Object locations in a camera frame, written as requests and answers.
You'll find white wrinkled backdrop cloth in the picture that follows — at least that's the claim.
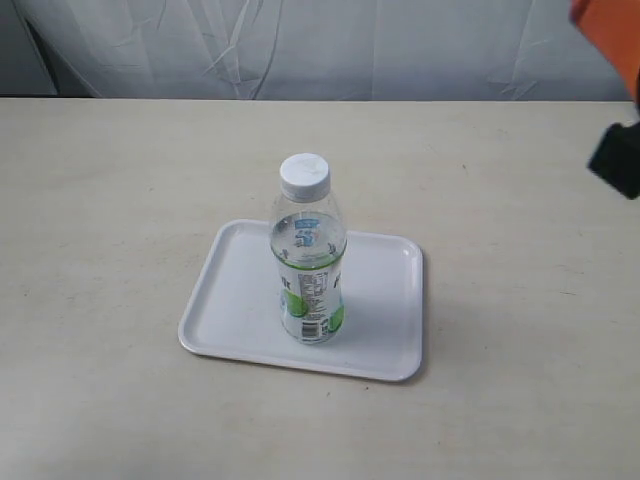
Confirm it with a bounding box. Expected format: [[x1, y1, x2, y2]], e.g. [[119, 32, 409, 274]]
[[1, 1, 627, 101]]

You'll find white rectangular plastic tray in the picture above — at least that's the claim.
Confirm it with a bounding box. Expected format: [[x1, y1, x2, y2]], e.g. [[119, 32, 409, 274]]
[[178, 219, 423, 382]]

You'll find clear plastic bottle white cap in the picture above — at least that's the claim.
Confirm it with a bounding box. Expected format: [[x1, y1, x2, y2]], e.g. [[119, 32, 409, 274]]
[[269, 153, 347, 344]]

